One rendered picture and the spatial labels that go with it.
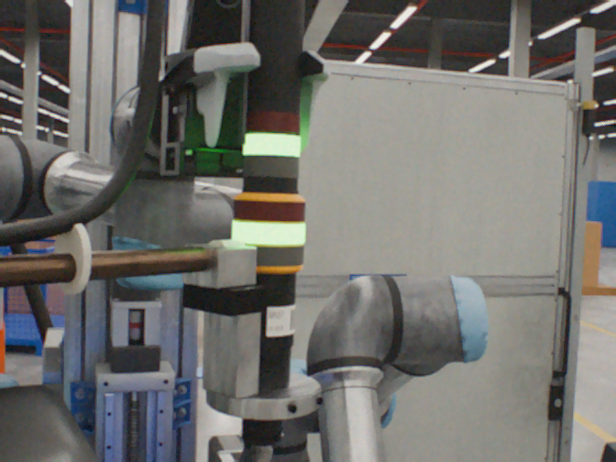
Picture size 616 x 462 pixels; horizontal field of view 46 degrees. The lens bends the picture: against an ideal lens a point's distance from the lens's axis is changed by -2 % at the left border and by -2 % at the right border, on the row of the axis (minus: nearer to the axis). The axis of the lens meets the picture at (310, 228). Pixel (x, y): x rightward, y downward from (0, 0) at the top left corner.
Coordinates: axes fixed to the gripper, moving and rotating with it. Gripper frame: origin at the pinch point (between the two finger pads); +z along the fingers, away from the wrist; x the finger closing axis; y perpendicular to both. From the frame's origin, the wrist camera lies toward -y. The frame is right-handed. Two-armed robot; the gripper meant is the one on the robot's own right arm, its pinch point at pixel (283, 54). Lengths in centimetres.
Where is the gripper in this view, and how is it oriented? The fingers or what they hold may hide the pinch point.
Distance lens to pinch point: 43.2
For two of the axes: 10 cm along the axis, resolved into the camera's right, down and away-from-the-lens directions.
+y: -0.4, 10.0, 0.6
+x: -9.0, -0.1, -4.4
